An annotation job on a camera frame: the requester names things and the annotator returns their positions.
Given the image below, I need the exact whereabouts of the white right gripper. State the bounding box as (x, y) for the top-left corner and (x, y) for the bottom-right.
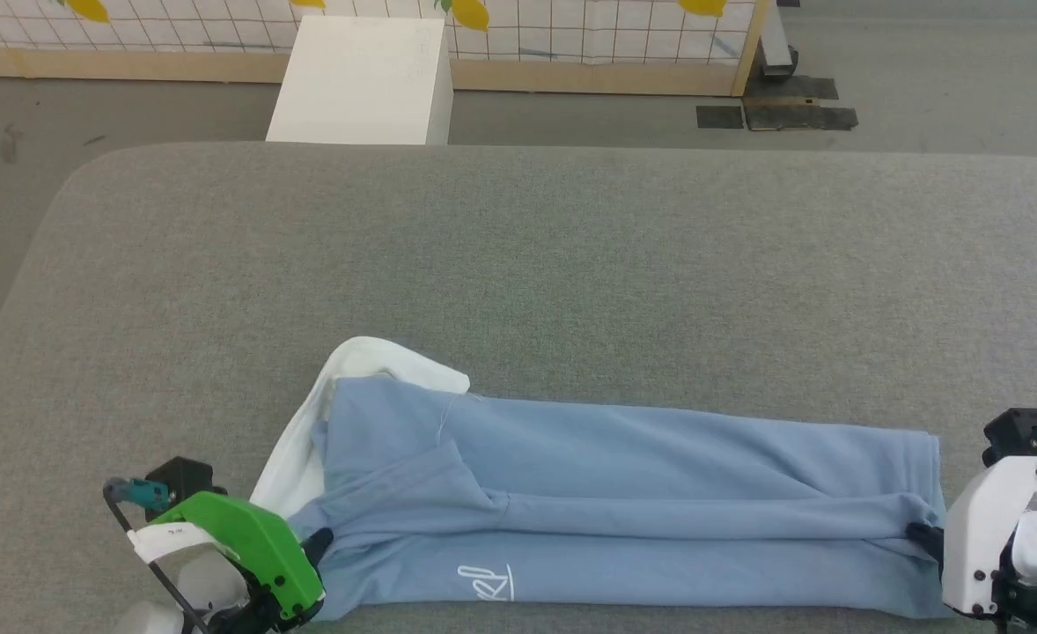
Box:
(906, 453), (1037, 618)

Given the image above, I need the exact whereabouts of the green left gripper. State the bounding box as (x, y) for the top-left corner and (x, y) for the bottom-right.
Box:
(147, 491), (335, 623)

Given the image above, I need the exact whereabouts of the light blue polo shirt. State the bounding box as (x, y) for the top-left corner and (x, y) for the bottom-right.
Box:
(250, 336), (956, 623)

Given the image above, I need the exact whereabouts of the large black floor tape patch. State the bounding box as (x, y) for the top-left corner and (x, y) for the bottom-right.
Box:
(743, 76), (860, 132)

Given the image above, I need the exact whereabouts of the white rectangular box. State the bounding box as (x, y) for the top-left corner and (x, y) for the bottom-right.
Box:
(265, 16), (455, 146)

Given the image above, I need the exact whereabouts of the grey wheeled metal base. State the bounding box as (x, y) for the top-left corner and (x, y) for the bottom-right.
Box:
(752, 0), (800, 81)

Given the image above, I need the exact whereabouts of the wooden framed grid screen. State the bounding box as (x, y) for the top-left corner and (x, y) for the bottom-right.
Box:
(0, 0), (771, 99)

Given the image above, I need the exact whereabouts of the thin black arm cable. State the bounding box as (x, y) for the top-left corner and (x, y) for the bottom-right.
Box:
(103, 484), (213, 634)

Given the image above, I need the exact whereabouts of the teal left cable connector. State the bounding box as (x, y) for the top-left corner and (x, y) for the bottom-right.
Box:
(103, 478), (177, 514)

